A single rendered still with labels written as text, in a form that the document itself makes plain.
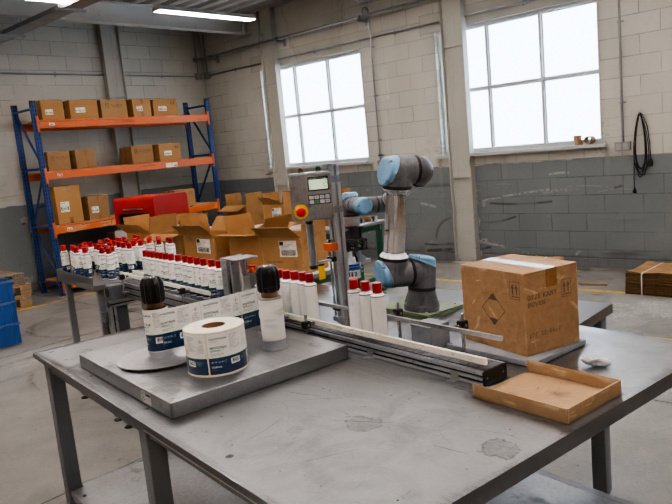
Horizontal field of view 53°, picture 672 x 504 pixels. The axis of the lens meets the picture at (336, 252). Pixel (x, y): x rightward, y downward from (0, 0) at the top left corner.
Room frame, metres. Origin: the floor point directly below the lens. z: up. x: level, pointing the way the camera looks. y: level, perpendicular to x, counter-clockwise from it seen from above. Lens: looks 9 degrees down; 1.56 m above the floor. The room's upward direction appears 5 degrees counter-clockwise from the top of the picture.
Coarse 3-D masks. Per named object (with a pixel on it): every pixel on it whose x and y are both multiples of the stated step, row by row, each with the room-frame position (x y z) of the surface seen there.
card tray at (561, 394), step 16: (528, 368) 1.97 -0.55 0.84; (544, 368) 1.92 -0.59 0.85; (560, 368) 1.88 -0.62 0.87; (512, 384) 1.87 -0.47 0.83; (528, 384) 1.86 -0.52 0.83; (544, 384) 1.85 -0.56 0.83; (560, 384) 1.84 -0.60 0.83; (576, 384) 1.83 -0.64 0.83; (592, 384) 1.80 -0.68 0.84; (608, 384) 1.77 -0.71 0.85; (496, 400) 1.75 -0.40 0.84; (512, 400) 1.71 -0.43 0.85; (528, 400) 1.67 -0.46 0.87; (544, 400) 1.73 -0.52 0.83; (560, 400) 1.72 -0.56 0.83; (576, 400) 1.71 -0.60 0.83; (592, 400) 1.65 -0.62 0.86; (608, 400) 1.70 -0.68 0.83; (544, 416) 1.63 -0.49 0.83; (560, 416) 1.59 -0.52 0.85; (576, 416) 1.60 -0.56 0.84
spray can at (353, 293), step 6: (354, 282) 2.39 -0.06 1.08; (354, 288) 2.39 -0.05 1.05; (348, 294) 2.39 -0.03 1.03; (354, 294) 2.38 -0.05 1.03; (348, 300) 2.40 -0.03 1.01; (354, 300) 2.38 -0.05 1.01; (354, 306) 2.38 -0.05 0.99; (354, 312) 2.38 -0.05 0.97; (354, 318) 2.38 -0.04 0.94; (360, 318) 2.38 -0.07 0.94; (354, 324) 2.38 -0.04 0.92; (360, 324) 2.38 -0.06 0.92
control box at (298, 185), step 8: (288, 176) 2.65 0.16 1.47; (296, 176) 2.65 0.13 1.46; (304, 176) 2.65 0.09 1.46; (312, 176) 2.65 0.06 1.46; (328, 176) 2.65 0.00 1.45; (296, 184) 2.65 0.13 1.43; (304, 184) 2.65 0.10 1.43; (296, 192) 2.64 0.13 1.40; (304, 192) 2.65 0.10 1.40; (312, 192) 2.65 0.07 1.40; (320, 192) 2.65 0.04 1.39; (328, 192) 2.65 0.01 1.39; (296, 200) 2.64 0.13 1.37; (304, 200) 2.65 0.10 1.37; (296, 208) 2.64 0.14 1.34; (304, 208) 2.65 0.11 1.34; (312, 208) 2.65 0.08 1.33; (320, 208) 2.65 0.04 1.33; (328, 208) 2.65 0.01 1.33; (296, 216) 2.64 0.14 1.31; (304, 216) 2.65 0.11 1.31; (312, 216) 2.65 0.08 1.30; (320, 216) 2.65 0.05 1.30; (328, 216) 2.65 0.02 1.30
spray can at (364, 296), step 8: (368, 280) 2.35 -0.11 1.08; (368, 288) 2.34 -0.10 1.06; (360, 296) 2.33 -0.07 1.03; (368, 296) 2.33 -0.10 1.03; (360, 304) 2.34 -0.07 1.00; (368, 304) 2.32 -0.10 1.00; (360, 312) 2.35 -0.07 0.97; (368, 312) 2.32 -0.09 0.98; (368, 320) 2.32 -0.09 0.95; (368, 328) 2.32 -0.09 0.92
